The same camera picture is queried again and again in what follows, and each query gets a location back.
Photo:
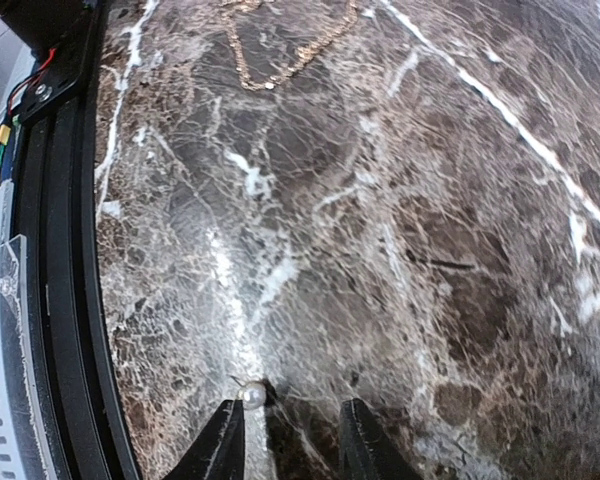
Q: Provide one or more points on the white slotted cable duct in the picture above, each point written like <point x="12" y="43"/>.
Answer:
<point x="24" y="448"/>

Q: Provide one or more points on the white pearl earring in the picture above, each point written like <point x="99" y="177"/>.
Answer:
<point x="252" y="393"/>

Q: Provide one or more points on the black front table rail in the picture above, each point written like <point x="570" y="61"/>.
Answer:
<point x="82" y="416"/>

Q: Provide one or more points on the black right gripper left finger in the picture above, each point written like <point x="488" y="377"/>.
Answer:
<point x="218" y="452"/>

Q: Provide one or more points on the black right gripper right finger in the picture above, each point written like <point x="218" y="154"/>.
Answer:
<point x="366" y="452"/>

